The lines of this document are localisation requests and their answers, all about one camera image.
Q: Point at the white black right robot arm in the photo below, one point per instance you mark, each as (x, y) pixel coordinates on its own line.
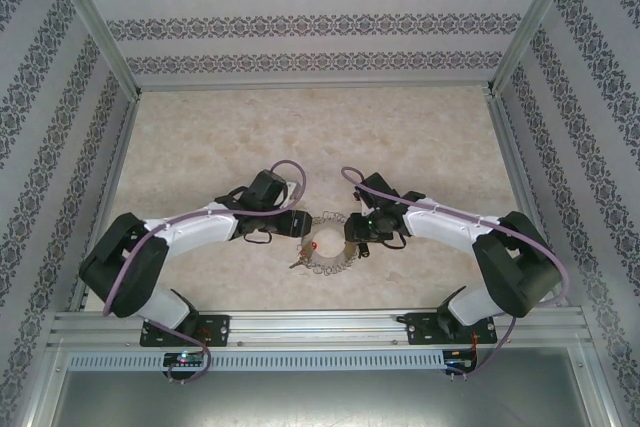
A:
(435, 232)

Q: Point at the black head key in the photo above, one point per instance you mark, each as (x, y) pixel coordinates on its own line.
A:
(364, 249)

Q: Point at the aluminium frame side rail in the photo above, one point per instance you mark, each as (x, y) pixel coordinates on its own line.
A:
(112, 172)
(520, 177)

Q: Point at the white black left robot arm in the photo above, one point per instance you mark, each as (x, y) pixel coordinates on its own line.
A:
(200, 227)

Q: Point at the silver metal key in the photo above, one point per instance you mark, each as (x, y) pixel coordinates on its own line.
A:
(299, 263)

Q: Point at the grey sheet metal shelf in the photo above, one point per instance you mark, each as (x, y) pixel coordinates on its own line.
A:
(320, 402)

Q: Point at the small green controller board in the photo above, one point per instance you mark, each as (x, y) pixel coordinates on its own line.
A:
(185, 358)
(460, 366)

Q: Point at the aluminium frame corner post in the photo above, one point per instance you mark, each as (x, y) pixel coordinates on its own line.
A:
(535, 12)
(90, 12)

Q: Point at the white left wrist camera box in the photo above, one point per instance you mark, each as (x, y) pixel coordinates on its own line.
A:
(296, 188)

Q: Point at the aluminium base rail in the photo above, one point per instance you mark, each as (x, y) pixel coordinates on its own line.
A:
(315, 327)

